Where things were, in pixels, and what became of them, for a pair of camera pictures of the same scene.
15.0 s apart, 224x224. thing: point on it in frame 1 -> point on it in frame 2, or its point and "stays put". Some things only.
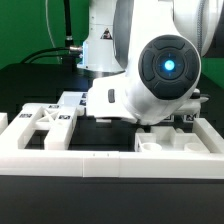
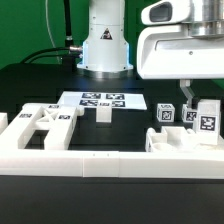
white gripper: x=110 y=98 -> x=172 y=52
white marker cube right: x=187 y=118 stays put
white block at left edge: x=4 y=123 stays put
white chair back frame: x=59 y=120 stays put
